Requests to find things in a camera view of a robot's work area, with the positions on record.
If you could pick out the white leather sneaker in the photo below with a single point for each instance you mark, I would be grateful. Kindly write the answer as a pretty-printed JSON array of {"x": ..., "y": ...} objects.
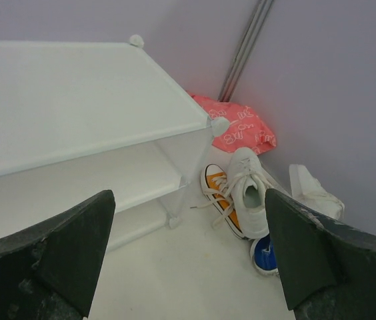
[
  {"x": 247, "y": 185},
  {"x": 307, "y": 190}
]

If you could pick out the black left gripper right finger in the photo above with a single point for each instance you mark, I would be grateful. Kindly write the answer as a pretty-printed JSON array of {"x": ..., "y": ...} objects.
[{"x": 327, "y": 268}]

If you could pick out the blue canvas sneaker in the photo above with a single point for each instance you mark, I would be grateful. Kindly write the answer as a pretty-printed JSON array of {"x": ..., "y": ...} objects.
[{"x": 263, "y": 256}]

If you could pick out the aluminium corner frame post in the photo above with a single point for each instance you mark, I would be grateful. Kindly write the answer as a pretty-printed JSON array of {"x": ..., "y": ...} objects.
[{"x": 244, "y": 48}]

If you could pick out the orange canvas sneaker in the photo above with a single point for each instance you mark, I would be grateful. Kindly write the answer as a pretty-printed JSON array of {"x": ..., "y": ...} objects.
[{"x": 214, "y": 186}]

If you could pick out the white plastic shoe cabinet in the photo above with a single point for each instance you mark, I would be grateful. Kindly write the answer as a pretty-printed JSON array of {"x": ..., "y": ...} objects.
[{"x": 77, "y": 118}]

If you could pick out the pink patterned plastic bag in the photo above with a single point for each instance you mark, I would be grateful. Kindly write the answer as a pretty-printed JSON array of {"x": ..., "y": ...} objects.
[{"x": 246, "y": 128}]

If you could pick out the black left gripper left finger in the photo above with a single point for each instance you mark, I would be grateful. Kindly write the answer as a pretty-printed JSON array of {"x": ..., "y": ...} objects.
[{"x": 50, "y": 270}]

